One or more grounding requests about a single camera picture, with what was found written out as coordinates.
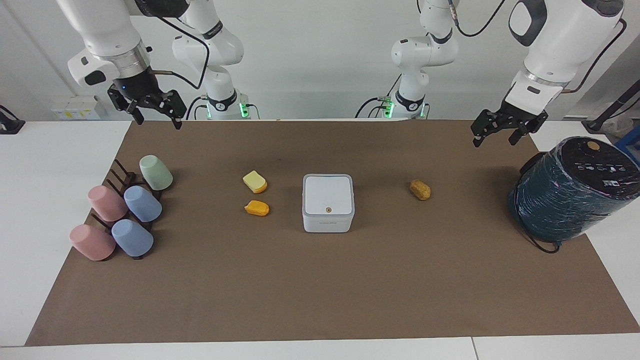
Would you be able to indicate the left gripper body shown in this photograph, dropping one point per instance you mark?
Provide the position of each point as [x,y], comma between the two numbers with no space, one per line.
[521,112]

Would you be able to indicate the pink cup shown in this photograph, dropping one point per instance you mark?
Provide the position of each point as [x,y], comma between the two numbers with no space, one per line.
[107,203]
[92,243]

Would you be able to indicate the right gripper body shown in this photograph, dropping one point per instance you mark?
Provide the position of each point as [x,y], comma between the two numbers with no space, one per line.
[136,85]

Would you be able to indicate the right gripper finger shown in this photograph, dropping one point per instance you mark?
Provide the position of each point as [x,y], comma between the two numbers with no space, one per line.
[172,102]
[119,100]

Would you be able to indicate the white box with labels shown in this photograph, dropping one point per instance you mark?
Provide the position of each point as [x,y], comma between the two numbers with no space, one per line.
[75,109]

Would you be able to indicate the blue cup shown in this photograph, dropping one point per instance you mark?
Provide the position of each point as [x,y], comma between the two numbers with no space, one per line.
[143,204]
[132,238]

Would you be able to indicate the orange foam trash piece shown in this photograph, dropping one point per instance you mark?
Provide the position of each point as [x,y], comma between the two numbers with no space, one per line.
[257,208]

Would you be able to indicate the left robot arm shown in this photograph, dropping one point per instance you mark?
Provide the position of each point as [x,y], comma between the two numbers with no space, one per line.
[565,35]

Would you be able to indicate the dark brown cup rack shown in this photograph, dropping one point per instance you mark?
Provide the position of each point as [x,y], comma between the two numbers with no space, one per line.
[125,176]

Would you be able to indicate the yellow foam trash piece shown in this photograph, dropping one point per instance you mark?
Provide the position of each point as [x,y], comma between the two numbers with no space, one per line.
[255,182]

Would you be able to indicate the green cup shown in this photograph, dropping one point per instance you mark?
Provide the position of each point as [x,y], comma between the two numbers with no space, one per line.
[156,173]

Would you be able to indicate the brown foam trash piece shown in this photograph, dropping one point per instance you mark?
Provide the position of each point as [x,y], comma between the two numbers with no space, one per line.
[420,189]

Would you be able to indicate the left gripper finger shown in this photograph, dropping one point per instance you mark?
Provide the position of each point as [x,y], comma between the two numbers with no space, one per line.
[486,125]
[525,130]

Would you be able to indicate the dark wrapped air fryer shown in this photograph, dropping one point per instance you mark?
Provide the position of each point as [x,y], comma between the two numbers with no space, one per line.
[570,195]

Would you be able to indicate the white square bin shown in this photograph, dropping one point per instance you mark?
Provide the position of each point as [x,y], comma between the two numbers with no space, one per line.
[328,202]

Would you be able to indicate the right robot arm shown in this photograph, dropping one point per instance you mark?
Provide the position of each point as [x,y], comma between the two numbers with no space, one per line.
[110,30]

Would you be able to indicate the black stand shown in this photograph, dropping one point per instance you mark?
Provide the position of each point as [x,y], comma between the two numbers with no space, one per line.
[9,124]
[612,107]

